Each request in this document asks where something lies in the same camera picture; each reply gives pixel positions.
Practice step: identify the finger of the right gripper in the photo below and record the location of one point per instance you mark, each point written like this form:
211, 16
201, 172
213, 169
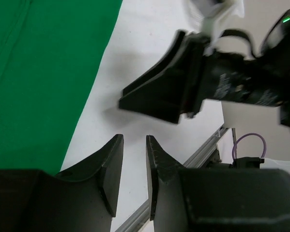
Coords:
153, 106
168, 77

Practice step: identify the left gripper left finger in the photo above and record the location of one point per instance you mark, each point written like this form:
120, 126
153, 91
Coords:
82, 198

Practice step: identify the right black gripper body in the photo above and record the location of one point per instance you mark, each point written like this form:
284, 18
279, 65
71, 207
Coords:
264, 81

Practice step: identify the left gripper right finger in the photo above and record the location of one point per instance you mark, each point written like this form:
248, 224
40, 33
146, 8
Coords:
237, 200

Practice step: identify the green t shirt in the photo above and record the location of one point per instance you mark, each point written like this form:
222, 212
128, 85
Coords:
50, 52

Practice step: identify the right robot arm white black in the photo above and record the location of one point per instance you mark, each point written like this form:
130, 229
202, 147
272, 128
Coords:
193, 70

